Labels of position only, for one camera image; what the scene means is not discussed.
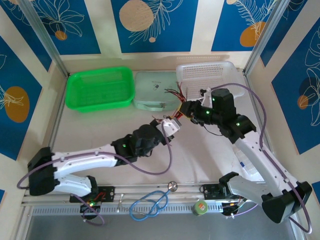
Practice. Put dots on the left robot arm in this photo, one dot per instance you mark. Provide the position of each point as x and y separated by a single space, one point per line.
82 160

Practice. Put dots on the mint green zip case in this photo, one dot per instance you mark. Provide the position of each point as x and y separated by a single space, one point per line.
150 92

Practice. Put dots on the white plastic mesh basket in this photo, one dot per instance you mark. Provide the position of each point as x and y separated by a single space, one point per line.
207 72

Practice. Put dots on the clear plastic bag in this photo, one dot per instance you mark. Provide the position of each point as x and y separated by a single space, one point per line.
243 162

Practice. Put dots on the blue stethoscope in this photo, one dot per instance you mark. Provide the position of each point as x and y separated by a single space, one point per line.
172 185

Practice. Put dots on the green plastic mesh basket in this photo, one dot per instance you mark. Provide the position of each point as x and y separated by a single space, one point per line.
100 87

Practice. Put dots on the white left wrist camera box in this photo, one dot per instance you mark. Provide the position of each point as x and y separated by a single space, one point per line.
170 127

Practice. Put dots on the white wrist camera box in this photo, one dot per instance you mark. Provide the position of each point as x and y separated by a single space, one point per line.
170 127
206 96

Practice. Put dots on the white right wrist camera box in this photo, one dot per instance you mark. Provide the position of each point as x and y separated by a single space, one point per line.
206 96

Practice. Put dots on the aluminium frame rail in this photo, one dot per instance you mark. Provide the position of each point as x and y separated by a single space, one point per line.
150 187

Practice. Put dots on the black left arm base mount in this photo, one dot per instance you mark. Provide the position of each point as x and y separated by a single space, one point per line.
107 193

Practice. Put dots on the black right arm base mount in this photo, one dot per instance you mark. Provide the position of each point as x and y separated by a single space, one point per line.
212 191

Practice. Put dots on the aluminium frame post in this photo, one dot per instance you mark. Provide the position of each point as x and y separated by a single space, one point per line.
265 37
42 32

